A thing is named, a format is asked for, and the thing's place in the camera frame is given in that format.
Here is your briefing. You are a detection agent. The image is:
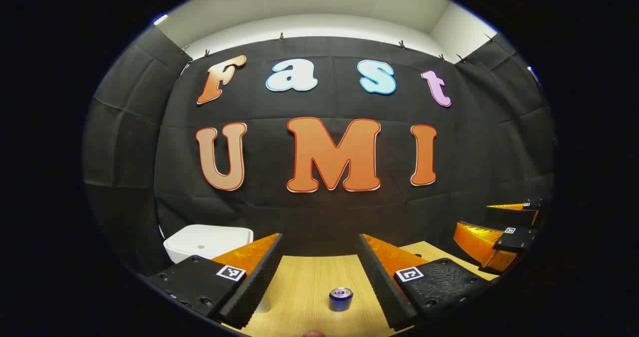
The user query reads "wooden desktop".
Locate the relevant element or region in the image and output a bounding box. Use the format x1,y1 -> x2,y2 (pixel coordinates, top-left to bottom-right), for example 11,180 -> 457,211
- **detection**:
222,241 -> 500,337

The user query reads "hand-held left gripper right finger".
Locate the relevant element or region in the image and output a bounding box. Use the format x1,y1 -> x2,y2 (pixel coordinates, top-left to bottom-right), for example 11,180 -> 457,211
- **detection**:
355,233 -> 500,332

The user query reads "blue pop can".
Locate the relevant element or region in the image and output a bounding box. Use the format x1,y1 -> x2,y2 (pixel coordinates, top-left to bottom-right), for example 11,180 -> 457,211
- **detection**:
328,287 -> 354,312

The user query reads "white desktop garbage bin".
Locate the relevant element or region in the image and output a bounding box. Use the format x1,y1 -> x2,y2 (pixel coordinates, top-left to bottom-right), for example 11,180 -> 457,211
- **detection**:
163,225 -> 254,264

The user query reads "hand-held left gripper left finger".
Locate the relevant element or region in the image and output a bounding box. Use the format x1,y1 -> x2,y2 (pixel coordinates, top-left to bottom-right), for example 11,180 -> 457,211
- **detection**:
145,233 -> 284,330

